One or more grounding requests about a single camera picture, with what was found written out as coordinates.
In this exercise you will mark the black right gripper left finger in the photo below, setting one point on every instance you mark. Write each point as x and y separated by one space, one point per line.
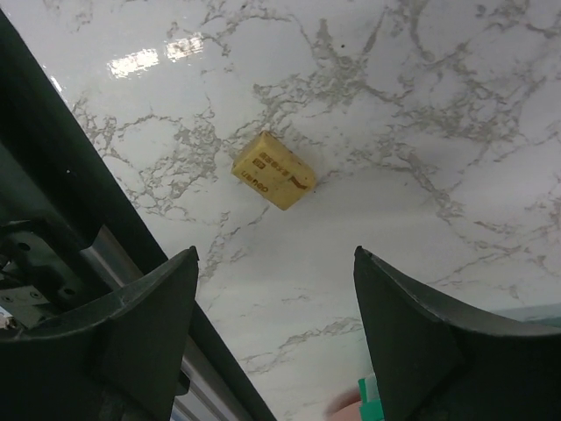
116 358

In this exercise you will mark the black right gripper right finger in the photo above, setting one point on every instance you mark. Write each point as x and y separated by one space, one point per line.
437 358

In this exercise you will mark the green book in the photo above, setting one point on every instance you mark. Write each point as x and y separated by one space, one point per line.
370 408

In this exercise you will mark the pink wooden shelf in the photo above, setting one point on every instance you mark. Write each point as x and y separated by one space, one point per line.
344 407

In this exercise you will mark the small gold binder clip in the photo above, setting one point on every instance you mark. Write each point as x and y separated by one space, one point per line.
271 169

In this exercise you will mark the aluminium frame rails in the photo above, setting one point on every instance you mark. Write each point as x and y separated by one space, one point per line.
208 396

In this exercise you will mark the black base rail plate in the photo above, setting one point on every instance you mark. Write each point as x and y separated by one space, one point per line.
56 195

